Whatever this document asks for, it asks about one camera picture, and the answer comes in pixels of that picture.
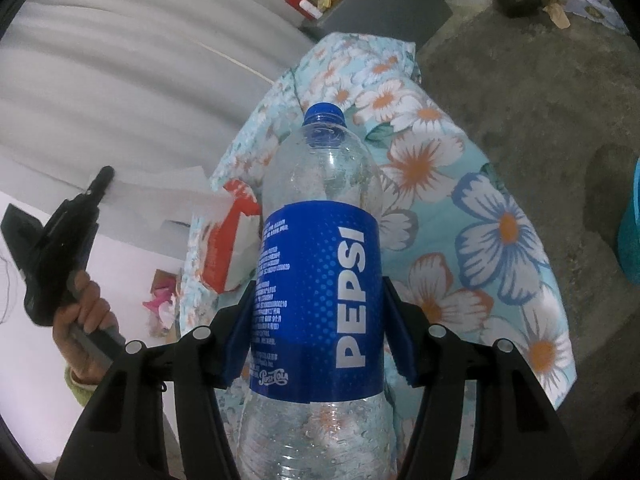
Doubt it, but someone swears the pink brown clutter pile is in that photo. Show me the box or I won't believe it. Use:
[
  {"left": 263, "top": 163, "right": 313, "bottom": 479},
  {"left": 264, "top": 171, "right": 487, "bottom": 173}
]
[{"left": 142, "top": 267, "right": 185, "bottom": 341}]

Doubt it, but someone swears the blue plastic basket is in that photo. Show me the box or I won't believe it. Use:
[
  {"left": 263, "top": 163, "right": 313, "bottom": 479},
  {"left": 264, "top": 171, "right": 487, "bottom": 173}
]
[{"left": 617, "top": 157, "right": 640, "bottom": 275}]

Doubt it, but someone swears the thin black wire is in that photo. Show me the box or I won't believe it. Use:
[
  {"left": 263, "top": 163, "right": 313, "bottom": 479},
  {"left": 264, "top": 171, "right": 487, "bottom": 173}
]
[{"left": 0, "top": 255, "right": 21, "bottom": 322}]

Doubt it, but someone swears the white cord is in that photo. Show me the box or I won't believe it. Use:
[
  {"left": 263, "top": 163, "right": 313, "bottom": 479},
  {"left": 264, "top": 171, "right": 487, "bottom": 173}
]
[{"left": 199, "top": 41, "right": 275, "bottom": 82}]

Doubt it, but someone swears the grey cabinet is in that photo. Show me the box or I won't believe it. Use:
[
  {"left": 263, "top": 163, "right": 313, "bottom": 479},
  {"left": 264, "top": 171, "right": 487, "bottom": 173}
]
[{"left": 300, "top": 0, "right": 453, "bottom": 50}]

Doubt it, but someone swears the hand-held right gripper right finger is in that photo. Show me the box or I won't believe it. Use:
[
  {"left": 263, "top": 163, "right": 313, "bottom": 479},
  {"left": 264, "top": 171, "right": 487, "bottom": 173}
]
[{"left": 381, "top": 275, "right": 576, "bottom": 480}]

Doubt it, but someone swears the grey curtain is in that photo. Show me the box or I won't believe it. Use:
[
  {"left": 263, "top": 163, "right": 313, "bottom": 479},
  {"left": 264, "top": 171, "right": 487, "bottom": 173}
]
[{"left": 0, "top": 0, "right": 331, "bottom": 261}]

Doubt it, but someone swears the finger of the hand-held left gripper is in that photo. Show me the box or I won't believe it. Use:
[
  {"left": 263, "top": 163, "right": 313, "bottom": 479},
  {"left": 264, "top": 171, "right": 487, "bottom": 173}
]
[{"left": 84, "top": 166, "right": 117, "bottom": 211}]

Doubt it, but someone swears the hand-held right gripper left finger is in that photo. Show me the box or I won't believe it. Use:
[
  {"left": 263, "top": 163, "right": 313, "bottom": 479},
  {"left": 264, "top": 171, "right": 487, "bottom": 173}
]
[{"left": 54, "top": 280, "right": 257, "bottom": 480}]

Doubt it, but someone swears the clear plastic bottle blue label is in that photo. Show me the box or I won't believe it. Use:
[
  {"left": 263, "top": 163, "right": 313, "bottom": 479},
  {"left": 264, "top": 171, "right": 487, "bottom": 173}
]
[{"left": 239, "top": 102, "right": 401, "bottom": 480}]

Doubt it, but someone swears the person's left hand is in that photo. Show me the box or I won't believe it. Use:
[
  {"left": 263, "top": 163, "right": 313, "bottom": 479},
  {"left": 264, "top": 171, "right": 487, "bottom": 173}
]
[{"left": 52, "top": 271, "right": 122, "bottom": 386}]

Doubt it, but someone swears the blue floral tablecloth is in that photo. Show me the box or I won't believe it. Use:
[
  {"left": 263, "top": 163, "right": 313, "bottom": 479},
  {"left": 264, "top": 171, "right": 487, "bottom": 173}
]
[{"left": 177, "top": 31, "right": 578, "bottom": 480}]

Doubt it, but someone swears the person's left forearm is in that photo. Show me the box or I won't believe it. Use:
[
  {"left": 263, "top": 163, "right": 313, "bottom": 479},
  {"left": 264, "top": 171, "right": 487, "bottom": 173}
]
[{"left": 64, "top": 364, "right": 103, "bottom": 407}]

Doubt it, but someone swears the pink crumpled paper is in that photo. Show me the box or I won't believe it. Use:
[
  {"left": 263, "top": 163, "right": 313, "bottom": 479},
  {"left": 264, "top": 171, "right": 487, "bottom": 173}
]
[{"left": 142, "top": 287, "right": 176, "bottom": 316}]

